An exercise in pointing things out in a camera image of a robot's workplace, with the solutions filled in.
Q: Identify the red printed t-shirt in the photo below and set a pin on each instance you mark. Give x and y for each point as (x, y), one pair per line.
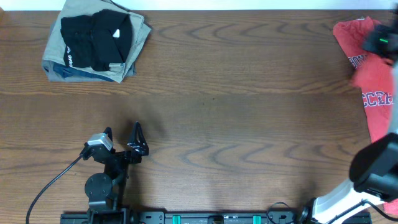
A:
(372, 74)

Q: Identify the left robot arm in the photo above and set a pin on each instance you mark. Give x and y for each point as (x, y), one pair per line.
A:
(105, 190)

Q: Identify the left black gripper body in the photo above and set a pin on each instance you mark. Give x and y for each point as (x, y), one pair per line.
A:
(121, 155)

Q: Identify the grey blue folded garment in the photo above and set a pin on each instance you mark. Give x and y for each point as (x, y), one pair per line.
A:
(56, 72)

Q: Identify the black folded garment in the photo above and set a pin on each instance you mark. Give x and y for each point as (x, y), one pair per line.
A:
(98, 40)

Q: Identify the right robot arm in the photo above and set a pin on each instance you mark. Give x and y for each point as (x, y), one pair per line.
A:
(372, 49)

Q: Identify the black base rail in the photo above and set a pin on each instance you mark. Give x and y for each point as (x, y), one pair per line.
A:
(182, 218)

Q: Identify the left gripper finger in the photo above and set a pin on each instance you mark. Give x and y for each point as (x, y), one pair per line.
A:
(108, 132)
(137, 141)

